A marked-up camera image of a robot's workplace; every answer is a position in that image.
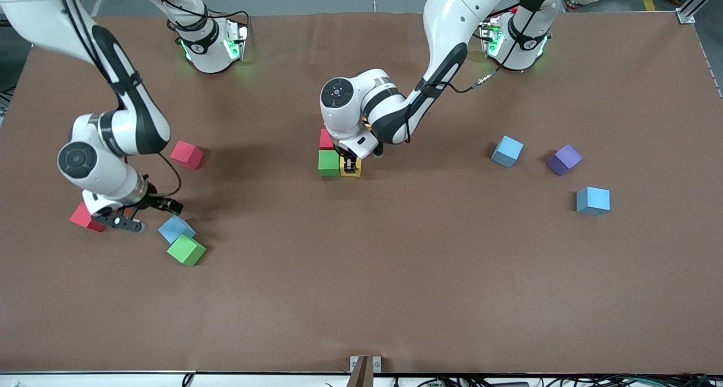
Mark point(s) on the purple foam block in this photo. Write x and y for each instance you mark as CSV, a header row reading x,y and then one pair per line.
x,y
564,160

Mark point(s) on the blue foam block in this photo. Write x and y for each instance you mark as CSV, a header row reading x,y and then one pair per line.
x,y
593,200
173,227
507,151

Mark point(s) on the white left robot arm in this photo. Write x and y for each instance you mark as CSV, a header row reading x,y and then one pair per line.
x,y
452,14

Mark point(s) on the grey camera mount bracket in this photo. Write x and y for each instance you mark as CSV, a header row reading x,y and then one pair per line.
x,y
364,370

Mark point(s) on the yellow foam block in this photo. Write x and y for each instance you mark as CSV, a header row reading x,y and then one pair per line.
x,y
350,175

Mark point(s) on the red foam block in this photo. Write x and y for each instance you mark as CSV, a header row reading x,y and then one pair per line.
x,y
326,141
82,218
186,154

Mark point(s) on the brown table cover sheet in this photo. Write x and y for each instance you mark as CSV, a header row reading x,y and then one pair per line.
x,y
361,291

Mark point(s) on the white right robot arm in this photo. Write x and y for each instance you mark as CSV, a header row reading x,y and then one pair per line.
x,y
85,161

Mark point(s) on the green foam block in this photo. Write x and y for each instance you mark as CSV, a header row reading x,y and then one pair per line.
x,y
185,250
329,164

